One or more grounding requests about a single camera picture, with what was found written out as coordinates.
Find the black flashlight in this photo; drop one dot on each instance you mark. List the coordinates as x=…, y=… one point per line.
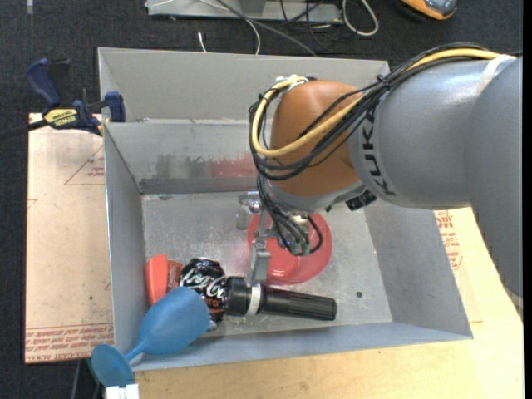
x=299, y=303

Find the orange-red stapler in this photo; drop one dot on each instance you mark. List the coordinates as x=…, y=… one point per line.
x=156, y=277

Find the grey metal bin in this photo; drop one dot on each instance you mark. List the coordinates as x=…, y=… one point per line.
x=199, y=85

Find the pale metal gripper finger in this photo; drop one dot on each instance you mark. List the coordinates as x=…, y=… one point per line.
x=261, y=264

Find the blue plastic wine glass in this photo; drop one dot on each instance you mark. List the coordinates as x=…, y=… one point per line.
x=170, y=322

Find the red round plate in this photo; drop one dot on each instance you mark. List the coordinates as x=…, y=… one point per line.
x=309, y=264

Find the black cylinder on white bracket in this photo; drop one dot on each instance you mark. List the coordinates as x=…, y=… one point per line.
x=360, y=200

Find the black soda can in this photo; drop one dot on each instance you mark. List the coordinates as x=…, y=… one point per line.
x=203, y=279

